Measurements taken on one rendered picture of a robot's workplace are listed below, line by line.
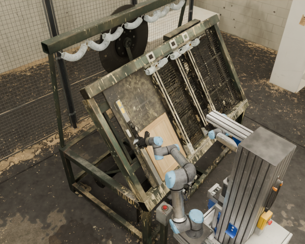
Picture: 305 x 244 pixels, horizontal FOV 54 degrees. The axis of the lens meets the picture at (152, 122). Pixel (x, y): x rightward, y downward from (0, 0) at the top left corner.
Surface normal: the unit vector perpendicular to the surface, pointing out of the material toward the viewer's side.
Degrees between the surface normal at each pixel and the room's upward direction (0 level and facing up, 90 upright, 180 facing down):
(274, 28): 90
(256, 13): 90
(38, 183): 0
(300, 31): 90
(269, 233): 0
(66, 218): 0
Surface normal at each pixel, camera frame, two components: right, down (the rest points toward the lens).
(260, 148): 0.00, -0.77
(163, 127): 0.65, -0.09
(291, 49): -0.73, 0.44
